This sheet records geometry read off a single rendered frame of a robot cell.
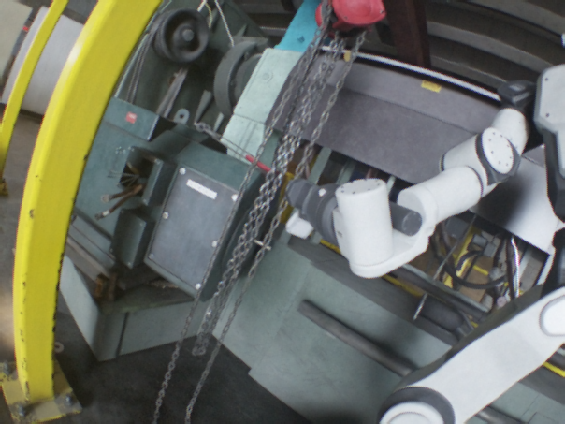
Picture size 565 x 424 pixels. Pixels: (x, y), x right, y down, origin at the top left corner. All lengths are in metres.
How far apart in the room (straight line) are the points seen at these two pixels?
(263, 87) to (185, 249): 0.99
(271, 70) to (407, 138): 0.80
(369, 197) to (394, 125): 0.84
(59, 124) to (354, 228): 0.51
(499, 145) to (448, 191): 0.13
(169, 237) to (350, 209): 0.61
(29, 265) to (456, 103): 1.39
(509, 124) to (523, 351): 0.40
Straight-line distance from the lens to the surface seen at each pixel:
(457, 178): 0.47
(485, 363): 0.52
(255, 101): 1.53
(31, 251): 0.66
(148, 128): 0.93
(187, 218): 0.82
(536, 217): 1.15
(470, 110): 1.22
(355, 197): 0.34
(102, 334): 1.08
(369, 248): 0.37
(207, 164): 0.83
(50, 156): 0.58
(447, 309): 1.18
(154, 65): 1.61
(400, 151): 1.13
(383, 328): 1.07
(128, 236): 0.88
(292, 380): 1.27
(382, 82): 1.28
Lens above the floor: 0.86
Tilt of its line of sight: 7 degrees down
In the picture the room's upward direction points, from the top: 25 degrees clockwise
